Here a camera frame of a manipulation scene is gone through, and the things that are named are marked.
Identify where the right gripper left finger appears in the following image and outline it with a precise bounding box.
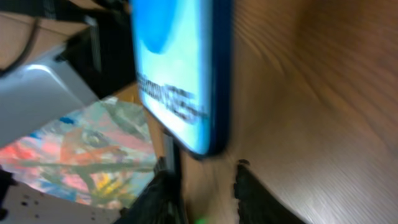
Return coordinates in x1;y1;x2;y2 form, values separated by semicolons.
114;157;187;224

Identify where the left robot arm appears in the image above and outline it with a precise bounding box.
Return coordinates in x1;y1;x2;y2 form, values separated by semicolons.
1;1;135;223

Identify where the brown cardboard box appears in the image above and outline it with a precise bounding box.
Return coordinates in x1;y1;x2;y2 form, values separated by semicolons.
0;0;165;156

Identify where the blue Samsung Galaxy smartphone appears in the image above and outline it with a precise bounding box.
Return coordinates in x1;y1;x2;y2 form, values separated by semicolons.
131;0;233;158

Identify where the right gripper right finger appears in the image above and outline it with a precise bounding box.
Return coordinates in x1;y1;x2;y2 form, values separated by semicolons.
233;159;305;224

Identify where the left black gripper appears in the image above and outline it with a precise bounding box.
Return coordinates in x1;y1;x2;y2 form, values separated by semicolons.
55;0;136;98

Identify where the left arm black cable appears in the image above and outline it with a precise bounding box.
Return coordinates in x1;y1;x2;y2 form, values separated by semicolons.
0;17;41;77

